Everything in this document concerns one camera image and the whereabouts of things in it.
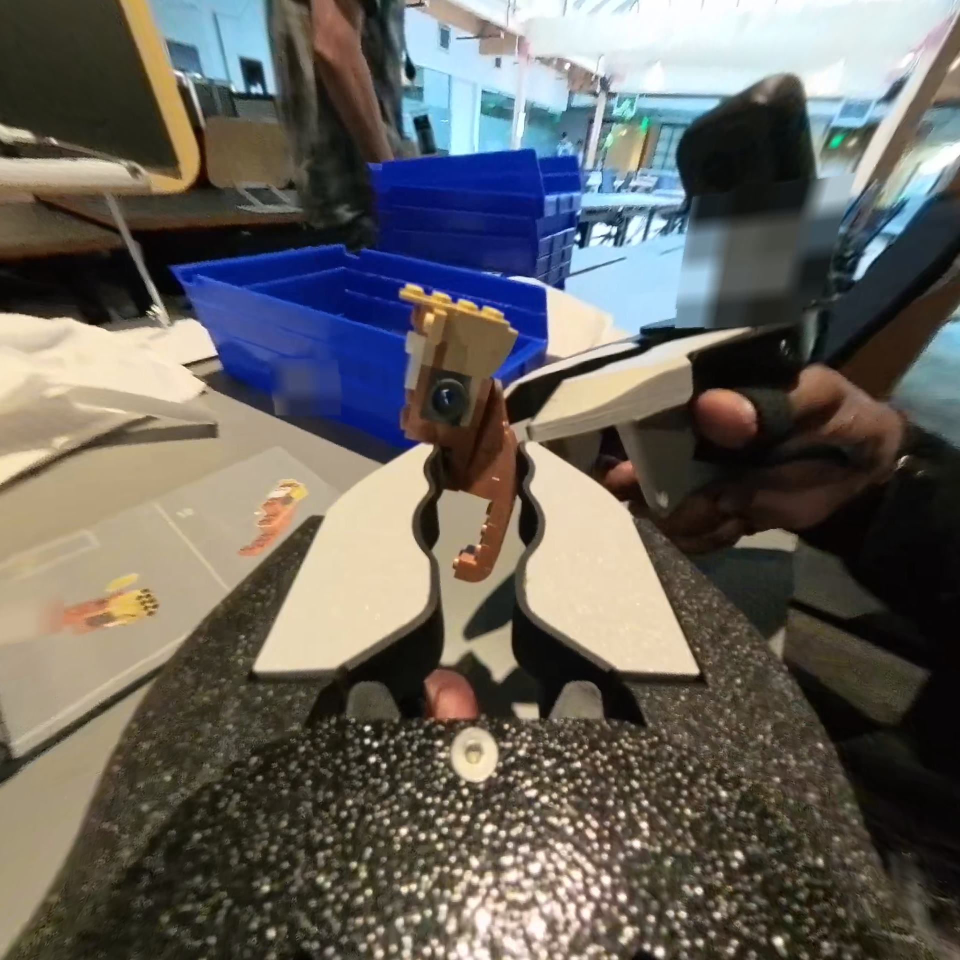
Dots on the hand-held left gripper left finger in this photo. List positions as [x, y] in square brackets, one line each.
[352, 592]

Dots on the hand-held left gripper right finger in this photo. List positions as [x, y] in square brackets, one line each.
[600, 592]

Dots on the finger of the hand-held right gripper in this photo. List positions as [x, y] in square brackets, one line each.
[622, 390]
[559, 371]

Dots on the tan and brown brick figure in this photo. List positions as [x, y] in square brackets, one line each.
[457, 352]

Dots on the person's right forearm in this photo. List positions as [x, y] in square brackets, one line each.
[937, 510]

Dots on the grey desk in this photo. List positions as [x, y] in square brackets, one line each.
[225, 420]

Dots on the black panel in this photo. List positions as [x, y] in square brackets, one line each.
[885, 300]

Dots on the stack of blue bins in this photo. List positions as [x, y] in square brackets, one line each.
[465, 210]

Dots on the grey instruction booklet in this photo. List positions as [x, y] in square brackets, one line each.
[150, 675]

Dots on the blue plastic bin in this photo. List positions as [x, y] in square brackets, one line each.
[300, 337]

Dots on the crumpled white paper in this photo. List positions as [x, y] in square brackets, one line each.
[90, 375]

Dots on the brown wooden table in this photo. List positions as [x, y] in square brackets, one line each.
[187, 217]

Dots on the white metal stand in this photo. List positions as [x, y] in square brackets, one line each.
[75, 169]

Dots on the wooden post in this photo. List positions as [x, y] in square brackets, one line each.
[922, 90]

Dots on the dark screen with yellow frame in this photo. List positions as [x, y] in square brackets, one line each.
[75, 75]

